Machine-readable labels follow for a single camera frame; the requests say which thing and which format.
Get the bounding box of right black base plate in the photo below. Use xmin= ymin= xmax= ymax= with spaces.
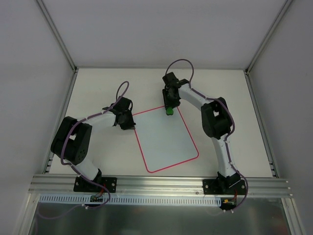
xmin=202 ymin=179 xmax=246 ymax=195

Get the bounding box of white slotted cable duct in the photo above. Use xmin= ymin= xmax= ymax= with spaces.
xmin=39 ymin=194 xmax=222 ymax=207

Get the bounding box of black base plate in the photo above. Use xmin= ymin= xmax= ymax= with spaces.
xmin=202 ymin=179 xmax=246 ymax=195
xmin=73 ymin=177 xmax=117 ymax=193

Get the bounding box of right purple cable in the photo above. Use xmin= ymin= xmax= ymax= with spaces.
xmin=165 ymin=58 xmax=248 ymax=213

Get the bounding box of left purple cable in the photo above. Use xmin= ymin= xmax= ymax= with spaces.
xmin=35 ymin=81 xmax=130 ymax=218

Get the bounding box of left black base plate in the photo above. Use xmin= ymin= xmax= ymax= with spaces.
xmin=73 ymin=177 xmax=117 ymax=193

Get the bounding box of green whiteboard eraser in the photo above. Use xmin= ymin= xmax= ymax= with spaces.
xmin=166 ymin=107 xmax=174 ymax=116

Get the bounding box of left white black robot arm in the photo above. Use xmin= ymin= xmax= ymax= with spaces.
xmin=50 ymin=96 xmax=135 ymax=191

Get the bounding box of aluminium corner post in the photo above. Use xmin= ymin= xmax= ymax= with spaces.
xmin=245 ymin=0 xmax=294 ymax=99
xmin=34 ymin=0 xmax=77 ymax=73

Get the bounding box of right aluminium corner post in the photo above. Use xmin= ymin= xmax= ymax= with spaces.
xmin=245 ymin=0 xmax=294 ymax=99

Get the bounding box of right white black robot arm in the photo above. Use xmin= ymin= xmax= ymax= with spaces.
xmin=162 ymin=72 xmax=241 ymax=194

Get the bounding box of left aluminium corner post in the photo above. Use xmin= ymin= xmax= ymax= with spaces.
xmin=34 ymin=0 xmax=77 ymax=73

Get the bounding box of purple cable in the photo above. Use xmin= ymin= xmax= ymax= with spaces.
xmin=35 ymin=81 xmax=130 ymax=218
xmin=165 ymin=58 xmax=248 ymax=213

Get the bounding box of aluminium front rail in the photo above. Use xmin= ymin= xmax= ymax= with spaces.
xmin=28 ymin=174 xmax=293 ymax=198

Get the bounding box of pink framed whiteboard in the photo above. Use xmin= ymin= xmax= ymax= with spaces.
xmin=134 ymin=106 xmax=200 ymax=173

